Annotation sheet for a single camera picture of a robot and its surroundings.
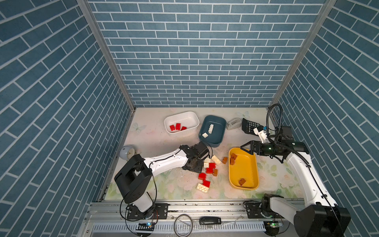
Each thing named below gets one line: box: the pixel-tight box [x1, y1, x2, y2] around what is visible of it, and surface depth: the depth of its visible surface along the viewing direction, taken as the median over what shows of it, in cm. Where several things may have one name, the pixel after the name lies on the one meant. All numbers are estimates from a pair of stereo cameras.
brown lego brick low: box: [238, 178, 247, 187], surface depth 84 cm
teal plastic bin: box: [198, 115, 228, 148], surface depth 107 cm
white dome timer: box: [119, 145, 136, 161], surface depth 89 cm
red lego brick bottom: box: [202, 179, 211, 188], surface depth 84 cm
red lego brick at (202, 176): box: [197, 172, 207, 181], surface depth 86 cm
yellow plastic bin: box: [228, 147, 260, 191], surface depth 87 cm
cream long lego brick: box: [211, 154, 222, 165], surface depth 93 cm
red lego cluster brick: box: [205, 162, 217, 174], surface depth 90 cm
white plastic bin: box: [163, 111, 200, 135], surface depth 111 cm
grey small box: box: [226, 118, 242, 130], surface depth 110 cm
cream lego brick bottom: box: [196, 182, 210, 193], surface depth 82 cm
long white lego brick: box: [208, 123, 215, 134], surface depth 107 cm
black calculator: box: [241, 118, 261, 136], surface depth 110 cm
